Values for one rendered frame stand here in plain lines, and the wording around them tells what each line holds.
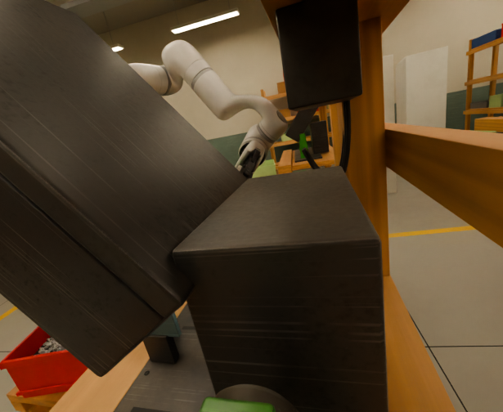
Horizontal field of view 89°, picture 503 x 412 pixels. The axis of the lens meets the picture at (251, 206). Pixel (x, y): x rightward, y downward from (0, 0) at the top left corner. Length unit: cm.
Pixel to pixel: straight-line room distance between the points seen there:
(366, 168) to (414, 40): 758
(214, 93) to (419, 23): 766
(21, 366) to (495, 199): 95
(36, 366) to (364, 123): 97
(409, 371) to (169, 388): 44
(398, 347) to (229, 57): 767
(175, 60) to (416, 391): 97
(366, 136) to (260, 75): 707
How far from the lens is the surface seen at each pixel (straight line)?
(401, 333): 66
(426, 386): 59
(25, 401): 100
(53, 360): 85
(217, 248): 23
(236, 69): 782
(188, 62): 90
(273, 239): 22
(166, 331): 60
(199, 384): 59
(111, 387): 68
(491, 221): 34
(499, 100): 684
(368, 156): 68
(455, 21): 860
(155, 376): 64
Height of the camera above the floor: 133
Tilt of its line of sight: 17 degrees down
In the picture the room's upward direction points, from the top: 11 degrees counter-clockwise
